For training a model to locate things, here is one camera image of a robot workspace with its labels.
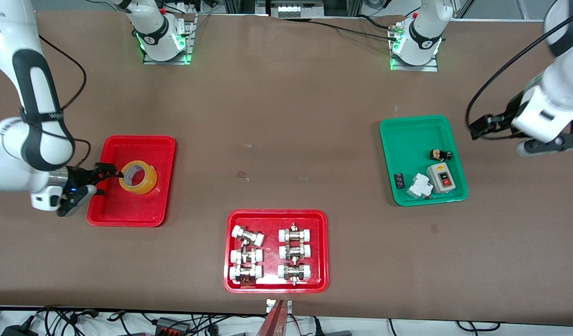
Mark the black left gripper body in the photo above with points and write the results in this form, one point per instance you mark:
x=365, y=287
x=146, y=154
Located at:
x=514, y=108

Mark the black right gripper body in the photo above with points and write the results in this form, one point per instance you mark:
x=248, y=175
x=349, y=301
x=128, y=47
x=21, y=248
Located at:
x=79, y=177

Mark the yellow packing tape roll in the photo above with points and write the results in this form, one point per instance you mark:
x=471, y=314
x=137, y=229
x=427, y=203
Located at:
x=146, y=184

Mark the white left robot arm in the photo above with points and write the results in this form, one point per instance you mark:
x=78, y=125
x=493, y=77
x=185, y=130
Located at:
x=543, y=112

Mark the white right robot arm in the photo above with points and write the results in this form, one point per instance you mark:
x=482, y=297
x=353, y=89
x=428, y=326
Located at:
x=6, y=144

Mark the empty red plastic tray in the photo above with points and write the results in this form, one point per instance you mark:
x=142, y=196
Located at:
x=127, y=210

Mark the green plastic tray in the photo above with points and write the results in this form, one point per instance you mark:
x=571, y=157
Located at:
x=407, y=140

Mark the clear tape scrap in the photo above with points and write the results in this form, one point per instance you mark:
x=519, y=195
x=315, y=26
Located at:
x=242, y=175

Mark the red tray holding fittings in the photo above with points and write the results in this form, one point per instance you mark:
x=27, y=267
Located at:
x=272, y=219

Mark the black and gold knob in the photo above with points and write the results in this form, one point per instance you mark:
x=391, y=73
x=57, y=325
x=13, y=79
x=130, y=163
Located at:
x=441, y=155

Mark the white circuit breaker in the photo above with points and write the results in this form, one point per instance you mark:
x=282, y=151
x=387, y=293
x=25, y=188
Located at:
x=419, y=185

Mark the small black component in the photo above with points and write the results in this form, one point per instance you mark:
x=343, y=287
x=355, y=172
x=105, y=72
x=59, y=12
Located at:
x=399, y=181

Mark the white metal pipe fitting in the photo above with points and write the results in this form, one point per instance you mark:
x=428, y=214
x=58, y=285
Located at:
x=245, y=273
x=294, y=234
x=249, y=236
x=294, y=272
x=245, y=255
x=294, y=252

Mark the black connector box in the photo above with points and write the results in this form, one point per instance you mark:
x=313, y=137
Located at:
x=172, y=325

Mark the black power adapter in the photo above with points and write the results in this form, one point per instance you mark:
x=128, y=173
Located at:
x=17, y=330

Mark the red and silver aluminium profile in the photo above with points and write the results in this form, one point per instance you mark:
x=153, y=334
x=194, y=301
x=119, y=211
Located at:
x=274, y=322

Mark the grey power strip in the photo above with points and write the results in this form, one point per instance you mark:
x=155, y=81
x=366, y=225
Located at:
x=295, y=8

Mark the grey push-button switch box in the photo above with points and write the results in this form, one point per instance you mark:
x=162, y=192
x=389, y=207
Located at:
x=440, y=178

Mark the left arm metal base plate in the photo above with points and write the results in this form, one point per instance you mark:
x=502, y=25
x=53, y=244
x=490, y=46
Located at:
x=431, y=67

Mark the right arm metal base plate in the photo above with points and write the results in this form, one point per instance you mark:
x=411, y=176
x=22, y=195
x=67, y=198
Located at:
x=191, y=42

